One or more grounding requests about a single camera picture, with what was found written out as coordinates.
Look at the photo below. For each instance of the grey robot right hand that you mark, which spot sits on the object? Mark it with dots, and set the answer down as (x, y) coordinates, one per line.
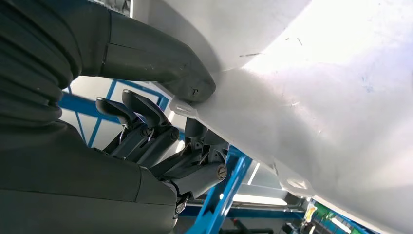
(64, 193)

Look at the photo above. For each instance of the blue metal shelf rack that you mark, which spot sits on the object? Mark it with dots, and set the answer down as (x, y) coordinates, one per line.
(211, 214)
(84, 105)

